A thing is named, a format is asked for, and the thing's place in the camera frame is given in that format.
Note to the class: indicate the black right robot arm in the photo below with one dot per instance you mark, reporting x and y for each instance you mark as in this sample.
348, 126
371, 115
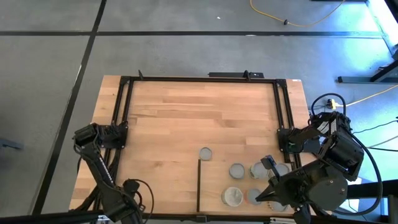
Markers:
342, 152

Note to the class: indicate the white green labelled can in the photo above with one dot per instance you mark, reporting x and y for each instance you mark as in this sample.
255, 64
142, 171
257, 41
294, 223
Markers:
257, 170

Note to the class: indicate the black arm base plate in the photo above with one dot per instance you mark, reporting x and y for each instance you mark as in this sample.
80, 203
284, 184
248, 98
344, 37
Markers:
116, 138
281, 146

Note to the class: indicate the silver metal bracket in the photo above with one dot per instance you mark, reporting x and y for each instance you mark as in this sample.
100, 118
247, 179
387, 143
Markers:
280, 221
101, 217

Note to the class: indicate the metal desk leg frame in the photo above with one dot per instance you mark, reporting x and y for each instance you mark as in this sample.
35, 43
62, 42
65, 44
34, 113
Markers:
367, 79

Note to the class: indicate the grey floor object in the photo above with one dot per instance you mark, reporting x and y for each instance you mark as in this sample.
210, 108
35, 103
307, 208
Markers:
9, 143

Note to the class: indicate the large colourful labelled can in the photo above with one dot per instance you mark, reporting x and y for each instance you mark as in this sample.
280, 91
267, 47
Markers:
283, 169

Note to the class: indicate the short green labelled can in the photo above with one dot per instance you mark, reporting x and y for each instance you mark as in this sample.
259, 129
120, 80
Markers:
237, 170

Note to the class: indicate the green yellow labelled can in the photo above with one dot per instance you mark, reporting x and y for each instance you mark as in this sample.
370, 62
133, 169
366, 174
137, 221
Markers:
205, 153

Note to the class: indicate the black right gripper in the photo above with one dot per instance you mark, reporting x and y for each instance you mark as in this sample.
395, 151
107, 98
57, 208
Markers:
292, 188

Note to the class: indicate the black aluminium table frame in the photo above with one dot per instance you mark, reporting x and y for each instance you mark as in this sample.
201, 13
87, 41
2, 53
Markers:
202, 79

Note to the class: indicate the black rig beam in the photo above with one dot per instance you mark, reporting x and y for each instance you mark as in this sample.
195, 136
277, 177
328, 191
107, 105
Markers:
373, 186
46, 217

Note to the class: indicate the small grey-topped tin can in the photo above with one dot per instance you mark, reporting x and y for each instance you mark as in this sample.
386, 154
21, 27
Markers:
276, 206

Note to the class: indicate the yellow power plug block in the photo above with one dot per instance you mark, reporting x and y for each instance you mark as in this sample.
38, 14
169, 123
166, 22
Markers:
332, 103

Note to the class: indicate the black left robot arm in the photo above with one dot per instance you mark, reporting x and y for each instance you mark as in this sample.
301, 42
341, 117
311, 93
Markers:
105, 172

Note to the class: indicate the blue yellow labelled can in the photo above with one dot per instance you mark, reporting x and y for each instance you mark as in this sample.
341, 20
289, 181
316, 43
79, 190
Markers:
232, 196

